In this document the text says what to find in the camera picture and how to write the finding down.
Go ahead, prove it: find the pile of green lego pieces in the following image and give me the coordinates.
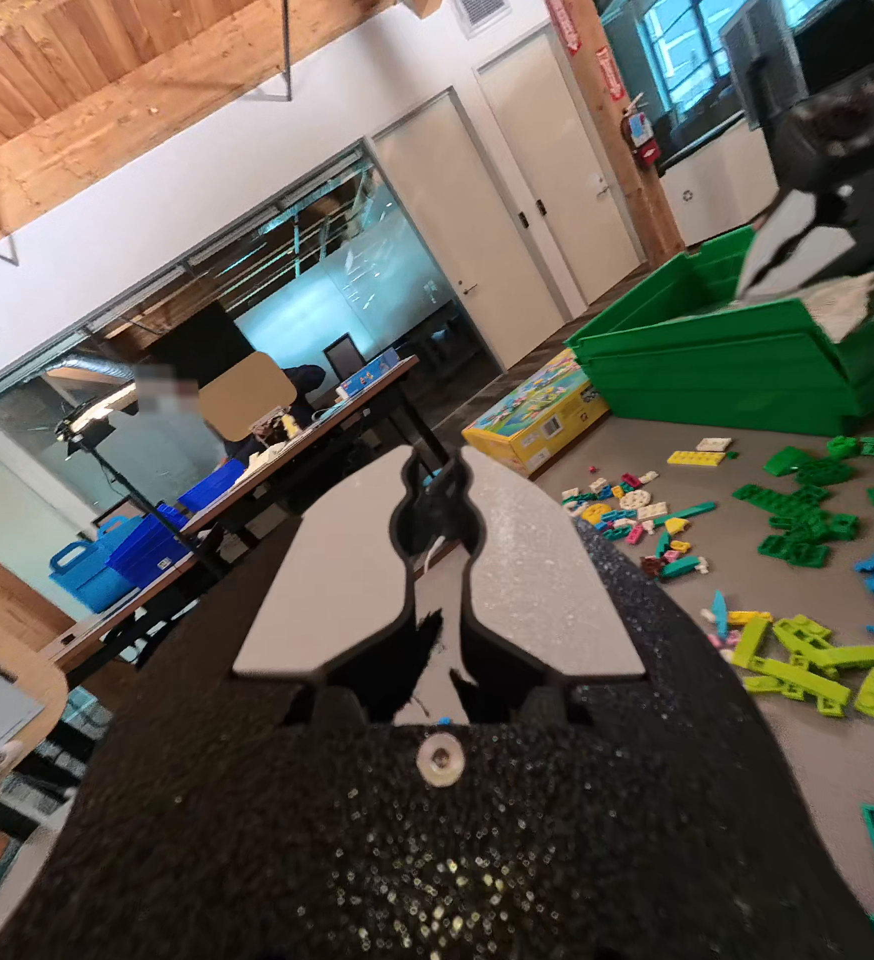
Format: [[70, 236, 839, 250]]
[[731, 435, 874, 569]]

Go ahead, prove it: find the black ceiling rod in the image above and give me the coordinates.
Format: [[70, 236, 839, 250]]
[[242, 0, 293, 102]]

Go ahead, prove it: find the large window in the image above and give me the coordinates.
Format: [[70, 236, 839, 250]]
[[602, 0, 874, 144]]

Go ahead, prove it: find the pile of lime lego pieces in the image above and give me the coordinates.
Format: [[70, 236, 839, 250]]
[[729, 611, 874, 720]]

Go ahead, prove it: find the black light stand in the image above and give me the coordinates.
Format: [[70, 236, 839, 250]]
[[53, 396, 228, 582]]

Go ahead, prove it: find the red fire extinguisher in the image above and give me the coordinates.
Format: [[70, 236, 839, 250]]
[[620, 93, 663, 174]]

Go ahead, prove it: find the blue plastic bin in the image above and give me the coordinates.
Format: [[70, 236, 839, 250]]
[[176, 457, 246, 515]]

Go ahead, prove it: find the black panel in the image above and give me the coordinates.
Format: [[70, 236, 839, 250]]
[[144, 300, 258, 391]]

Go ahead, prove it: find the yellow lego box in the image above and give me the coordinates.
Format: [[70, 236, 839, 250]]
[[461, 348, 610, 480]]

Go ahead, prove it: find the white door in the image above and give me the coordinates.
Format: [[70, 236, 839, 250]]
[[369, 90, 588, 369], [474, 22, 648, 301]]

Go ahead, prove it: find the red arrow sign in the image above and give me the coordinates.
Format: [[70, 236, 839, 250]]
[[545, 0, 584, 55], [596, 46, 627, 102]]

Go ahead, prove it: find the white recycling cabinet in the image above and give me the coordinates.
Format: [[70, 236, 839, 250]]
[[658, 112, 779, 249]]

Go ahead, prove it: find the blue carry case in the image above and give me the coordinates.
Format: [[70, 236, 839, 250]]
[[48, 513, 138, 615]]

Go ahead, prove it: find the small black monitor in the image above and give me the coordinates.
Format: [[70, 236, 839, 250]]
[[322, 333, 363, 382]]

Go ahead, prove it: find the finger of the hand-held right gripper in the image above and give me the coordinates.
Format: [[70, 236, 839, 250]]
[[735, 187, 819, 301], [753, 223, 859, 304]]

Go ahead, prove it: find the stack of blue bins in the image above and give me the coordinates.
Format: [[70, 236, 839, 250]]
[[103, 502, 198, 590]]

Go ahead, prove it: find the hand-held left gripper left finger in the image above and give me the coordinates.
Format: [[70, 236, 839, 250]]
[[231, 444, 418, 723]]

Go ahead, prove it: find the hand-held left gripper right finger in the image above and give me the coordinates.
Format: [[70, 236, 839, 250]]
[[448, 446, 648, 723]]

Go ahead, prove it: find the wall air vent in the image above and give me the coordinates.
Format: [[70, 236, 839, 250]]
[[452, 0, 513, 39]]

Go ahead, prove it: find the blue lego box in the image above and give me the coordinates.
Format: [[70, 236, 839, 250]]
[[337, 352, 400, 397]]

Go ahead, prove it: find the wooden post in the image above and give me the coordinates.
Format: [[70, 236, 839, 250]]
[[545, 0, 685, 252]]

